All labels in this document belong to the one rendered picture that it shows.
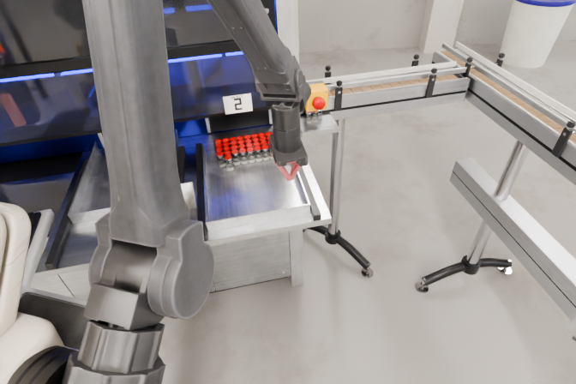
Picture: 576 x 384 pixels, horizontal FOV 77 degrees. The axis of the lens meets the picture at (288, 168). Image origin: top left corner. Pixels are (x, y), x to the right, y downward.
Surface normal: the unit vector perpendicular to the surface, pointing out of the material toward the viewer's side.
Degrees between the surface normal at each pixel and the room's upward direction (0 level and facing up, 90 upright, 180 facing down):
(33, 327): 25
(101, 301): 37
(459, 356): 0
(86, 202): 0
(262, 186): 0
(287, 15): 90
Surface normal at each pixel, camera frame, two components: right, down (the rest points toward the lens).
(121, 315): -0.27, -0.26
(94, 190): -0.04, -0.78
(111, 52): -0.32, 0.28
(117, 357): 0.35, -0.15
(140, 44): 0.93, 0.11
